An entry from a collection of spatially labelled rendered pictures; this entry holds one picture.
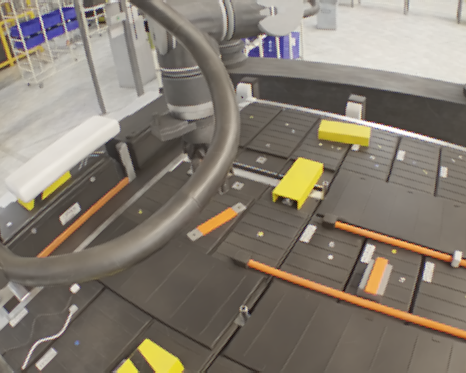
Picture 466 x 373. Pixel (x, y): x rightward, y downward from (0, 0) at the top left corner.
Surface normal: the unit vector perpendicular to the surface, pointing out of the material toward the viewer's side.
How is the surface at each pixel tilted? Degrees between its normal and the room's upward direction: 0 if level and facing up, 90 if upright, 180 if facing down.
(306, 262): 0
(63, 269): 46
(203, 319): 0
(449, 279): 0
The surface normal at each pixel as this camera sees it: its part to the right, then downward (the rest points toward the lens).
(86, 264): 0.13, -0.14
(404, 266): -0.11, -0.78
